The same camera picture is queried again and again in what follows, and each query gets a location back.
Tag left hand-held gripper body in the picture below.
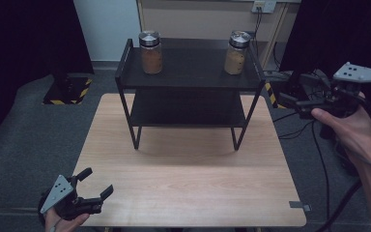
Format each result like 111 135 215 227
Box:
38 174 104 221

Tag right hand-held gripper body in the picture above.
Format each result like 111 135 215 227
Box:
298 61 371 120

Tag tan spice jar metal lid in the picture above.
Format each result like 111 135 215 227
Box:
223 30 252 76

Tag black two-tier metal shelf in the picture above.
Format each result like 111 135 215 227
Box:
115 38 267 152

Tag brown spice jar metal lid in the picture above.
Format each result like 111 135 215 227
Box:
137 30 164 75

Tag person's left hand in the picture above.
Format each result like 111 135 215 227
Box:
43 207 91 232

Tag person's right hand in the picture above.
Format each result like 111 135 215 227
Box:
311 91 371 163

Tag stand base with hazard tape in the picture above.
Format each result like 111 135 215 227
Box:
42 47 94 105
264 69 303 110

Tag black curtain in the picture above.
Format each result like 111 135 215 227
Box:
279 0 371 201
0 0 95 153

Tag small grey tape piece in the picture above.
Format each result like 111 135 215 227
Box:
288 200 312 213

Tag beige wooden cabinet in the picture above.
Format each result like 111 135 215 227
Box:
136 0 302 71

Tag black floor cables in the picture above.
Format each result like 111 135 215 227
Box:
271 110 332 223

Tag black socket cable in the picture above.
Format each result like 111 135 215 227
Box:
253 9 263 35

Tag white wall socket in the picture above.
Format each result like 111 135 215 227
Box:
250 0 277 15

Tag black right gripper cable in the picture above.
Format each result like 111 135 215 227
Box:
313 93 371 232

